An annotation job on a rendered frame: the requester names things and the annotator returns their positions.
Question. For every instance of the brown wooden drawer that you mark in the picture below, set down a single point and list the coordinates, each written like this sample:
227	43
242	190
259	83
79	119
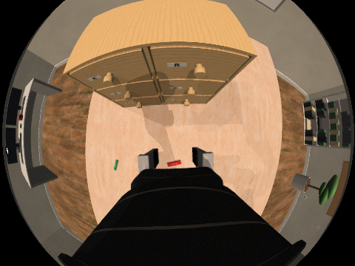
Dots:
186	85
141	101
129	65
172	61
130	90
170	99

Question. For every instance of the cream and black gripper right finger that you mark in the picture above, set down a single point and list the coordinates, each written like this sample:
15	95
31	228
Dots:
202	158

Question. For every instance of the small wooden chest of drawers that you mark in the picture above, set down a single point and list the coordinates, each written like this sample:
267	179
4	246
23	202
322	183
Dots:
160	22

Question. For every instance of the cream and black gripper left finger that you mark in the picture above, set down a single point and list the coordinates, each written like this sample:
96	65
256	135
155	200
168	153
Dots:
148	160

